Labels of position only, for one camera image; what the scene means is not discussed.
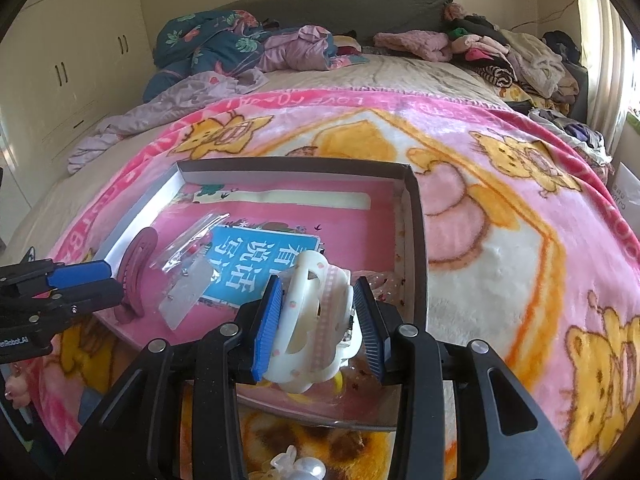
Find beige bed sheet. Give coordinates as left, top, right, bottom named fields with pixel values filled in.
left=0, top=52, right=507, bottom=261

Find dark cardboard box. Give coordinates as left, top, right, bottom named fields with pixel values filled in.
left=97, top=157, right=430, bottom=434

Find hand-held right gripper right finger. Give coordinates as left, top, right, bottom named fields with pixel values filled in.
left=352, top=277, right=584, bottom=480

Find grey padded headboard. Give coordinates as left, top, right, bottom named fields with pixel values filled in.
left=214, top=0, right=454, bottom=49

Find crumpled dark clothes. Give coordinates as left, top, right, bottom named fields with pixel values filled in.
left=529, top=107, right=614, bottom=167

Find white hair claw clip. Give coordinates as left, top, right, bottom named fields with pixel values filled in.
left=262, top=250, right=364, bottom=395

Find cream wardrobe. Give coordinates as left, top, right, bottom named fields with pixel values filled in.
left=0, top=0, right=154, bottom=182

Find pink printed blanket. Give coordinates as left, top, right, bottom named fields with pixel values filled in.
left=22, top=87, right=640, bottom=480

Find beige lace bow hair clip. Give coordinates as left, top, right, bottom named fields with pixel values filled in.
left=340, top=268, right=409, bottom=401

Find person's left hand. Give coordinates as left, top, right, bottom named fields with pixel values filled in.
left=2, top=365, right=32, bottom=412

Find dark floral quilt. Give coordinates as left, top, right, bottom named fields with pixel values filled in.
left=142, top=10, right=267, bottom=104

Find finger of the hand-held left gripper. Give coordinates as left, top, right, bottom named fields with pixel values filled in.
left=0, top=258, right=114, bottom=295
left=27, top=278, right=125, bottom=330

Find white pearl bunny hair clip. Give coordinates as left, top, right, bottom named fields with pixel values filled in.
left=260, top=444, right=329, bottom=480

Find bright window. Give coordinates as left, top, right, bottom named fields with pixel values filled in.
left=620, top=30, right=640, bottom=111

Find white plastic bag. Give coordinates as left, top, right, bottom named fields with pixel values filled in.
left=612, top=160, right=640, bottom=222

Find cream curtain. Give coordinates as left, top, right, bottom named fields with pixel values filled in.
left=574, top=0, right=632, bottom=147

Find lilac duvet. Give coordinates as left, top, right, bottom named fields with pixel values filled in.
left=67, top=25, right=339, bottom=176

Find frosted grey plastic packet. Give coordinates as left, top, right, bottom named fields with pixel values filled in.
left=158, top=255, right=222, bottom=332

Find maroon curved hair clip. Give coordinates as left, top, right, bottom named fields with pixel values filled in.
left=113, top=226, right=160, bottom=324

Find pink fleece garment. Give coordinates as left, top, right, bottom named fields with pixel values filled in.
left=373, top=29, right=452, bottom=64

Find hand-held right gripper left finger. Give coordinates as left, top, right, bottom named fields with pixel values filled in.
left=55, top=276, right=286, bottom=480

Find small clear plastic packet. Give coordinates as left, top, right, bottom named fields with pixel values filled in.
left=150, top=211, right=232, bottom=279

